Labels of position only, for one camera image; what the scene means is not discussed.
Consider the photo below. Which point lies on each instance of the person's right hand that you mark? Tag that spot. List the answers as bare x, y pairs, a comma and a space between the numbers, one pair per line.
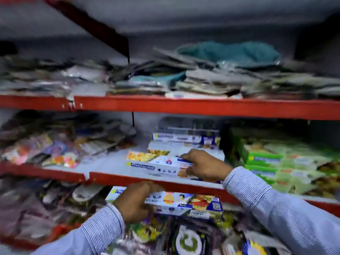
208, 167

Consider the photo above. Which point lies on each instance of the person's left hand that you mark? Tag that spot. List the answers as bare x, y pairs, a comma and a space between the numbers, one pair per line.
131, 204

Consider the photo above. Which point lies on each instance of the person's left fingers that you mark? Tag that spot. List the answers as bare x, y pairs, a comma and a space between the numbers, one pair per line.
152, 188

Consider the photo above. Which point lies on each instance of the person's right thumb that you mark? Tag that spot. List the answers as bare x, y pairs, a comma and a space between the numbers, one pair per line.
191, 171

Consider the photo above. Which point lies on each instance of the white foil box yellow print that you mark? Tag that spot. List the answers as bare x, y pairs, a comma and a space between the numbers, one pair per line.
154, 164

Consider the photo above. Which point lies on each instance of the white foil box food print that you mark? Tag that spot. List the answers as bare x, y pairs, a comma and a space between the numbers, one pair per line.
186, 203

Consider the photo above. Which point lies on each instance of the person's right forearm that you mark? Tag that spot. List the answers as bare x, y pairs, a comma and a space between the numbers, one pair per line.
286, 215

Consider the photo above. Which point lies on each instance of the person's left forearm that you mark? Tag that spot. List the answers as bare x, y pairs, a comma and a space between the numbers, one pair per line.
87, 233

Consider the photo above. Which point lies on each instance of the white foil roll box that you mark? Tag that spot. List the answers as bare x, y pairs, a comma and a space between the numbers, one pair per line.
170, 148
180, 138

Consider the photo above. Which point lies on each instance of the dark foil roll box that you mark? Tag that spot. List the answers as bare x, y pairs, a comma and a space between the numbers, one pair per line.
186, 124

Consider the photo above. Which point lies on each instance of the pile of printed plate packets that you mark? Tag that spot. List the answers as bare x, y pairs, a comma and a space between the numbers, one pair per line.
191, 239

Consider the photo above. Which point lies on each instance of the stack of green boxes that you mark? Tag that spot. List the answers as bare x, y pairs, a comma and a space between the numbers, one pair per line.
286, 161

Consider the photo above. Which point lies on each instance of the pile of grey packets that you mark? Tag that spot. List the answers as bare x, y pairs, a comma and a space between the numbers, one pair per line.
239, 80

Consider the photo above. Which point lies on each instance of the pile of colourful toy packets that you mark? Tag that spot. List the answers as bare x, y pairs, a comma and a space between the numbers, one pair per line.
53, 146

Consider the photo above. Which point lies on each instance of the pile of dark packets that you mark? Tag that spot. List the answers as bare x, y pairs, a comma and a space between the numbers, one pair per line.
39, 207

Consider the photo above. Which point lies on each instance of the teal cloth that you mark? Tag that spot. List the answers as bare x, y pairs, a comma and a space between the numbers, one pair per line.
233, 53

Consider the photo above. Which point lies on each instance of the pile of clear plastic packets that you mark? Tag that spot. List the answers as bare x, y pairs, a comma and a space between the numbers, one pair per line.
47, 76

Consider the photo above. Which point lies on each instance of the dark shelf upright post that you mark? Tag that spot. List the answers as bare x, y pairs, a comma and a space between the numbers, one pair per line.
93, 26

